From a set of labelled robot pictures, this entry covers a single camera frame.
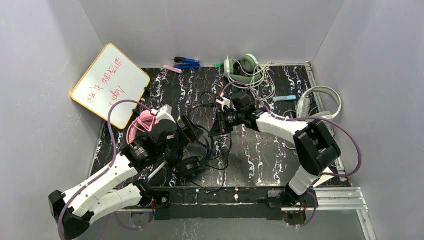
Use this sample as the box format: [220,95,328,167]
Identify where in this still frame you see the pink headphones with cable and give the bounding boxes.
[126,109,158,144]

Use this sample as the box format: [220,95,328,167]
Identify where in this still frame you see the black blue headphones with cable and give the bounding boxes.
[165,91,234,195]

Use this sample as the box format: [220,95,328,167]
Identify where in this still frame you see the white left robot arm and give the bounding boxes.
[48,105,204,240]

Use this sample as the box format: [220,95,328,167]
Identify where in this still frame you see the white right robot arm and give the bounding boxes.
[209,92,341,203]

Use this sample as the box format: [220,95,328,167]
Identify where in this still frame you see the white green marker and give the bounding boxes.
[147,161,167,182]

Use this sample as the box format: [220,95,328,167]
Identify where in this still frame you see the light blue marker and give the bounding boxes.
[272,95,297,102]

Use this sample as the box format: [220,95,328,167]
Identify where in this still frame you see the pink marker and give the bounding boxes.
[163,65,183,74]

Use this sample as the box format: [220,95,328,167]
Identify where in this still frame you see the blue black marker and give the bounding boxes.
[173,56,201,70]

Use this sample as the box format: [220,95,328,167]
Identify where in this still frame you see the yellow framed whiteboard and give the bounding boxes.
[70,43,151,121]

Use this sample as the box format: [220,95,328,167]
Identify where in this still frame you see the green headphones with cable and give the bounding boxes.
[222,53,277,110]

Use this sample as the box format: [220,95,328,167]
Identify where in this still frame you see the white headphones with cable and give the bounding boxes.
[283,86,343,120]

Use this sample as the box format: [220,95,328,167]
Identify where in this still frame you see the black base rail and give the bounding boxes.
[71,185,365,223]

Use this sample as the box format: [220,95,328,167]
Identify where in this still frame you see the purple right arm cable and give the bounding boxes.
[220,81,363,229]

